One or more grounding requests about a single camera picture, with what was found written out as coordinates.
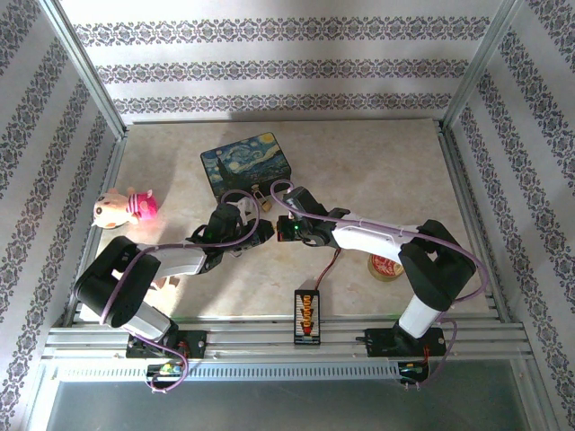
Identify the small brass padlock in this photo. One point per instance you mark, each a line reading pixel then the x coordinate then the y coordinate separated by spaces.
pixel 266 205

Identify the starry night painted box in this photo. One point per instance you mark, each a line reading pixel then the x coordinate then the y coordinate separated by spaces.
pixel 245 161

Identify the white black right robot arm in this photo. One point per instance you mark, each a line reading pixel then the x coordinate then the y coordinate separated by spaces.
pixel 368 235

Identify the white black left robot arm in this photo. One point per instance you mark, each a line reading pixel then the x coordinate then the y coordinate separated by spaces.
pixel 175 265

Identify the black power board yellow connectors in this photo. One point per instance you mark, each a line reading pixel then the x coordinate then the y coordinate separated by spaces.
pixel 307 319

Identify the small wooden toy figure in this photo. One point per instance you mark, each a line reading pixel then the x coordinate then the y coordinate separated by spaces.
pixel 167 282

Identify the pink cream hamster plush toy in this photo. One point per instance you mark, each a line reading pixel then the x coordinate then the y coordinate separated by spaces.
pixel 112 208

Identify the small left connector board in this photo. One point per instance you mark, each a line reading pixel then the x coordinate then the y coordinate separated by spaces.
pixel 165 369

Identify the small connector board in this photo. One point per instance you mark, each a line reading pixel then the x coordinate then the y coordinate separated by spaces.
pixel 165 369
pixel 411 369

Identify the grey metal panel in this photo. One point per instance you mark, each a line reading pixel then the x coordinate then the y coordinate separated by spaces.
pixel 287 406

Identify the small right connector board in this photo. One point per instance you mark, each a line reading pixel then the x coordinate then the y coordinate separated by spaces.
pixel 411 369

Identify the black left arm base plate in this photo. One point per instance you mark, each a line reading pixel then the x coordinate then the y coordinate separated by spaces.
pixel 195 345

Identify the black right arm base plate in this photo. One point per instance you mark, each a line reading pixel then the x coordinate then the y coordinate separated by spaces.
pixel 377 343

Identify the aluminium frame post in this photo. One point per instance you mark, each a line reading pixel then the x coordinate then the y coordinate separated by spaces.
pixel 85 67
pixel 480 67

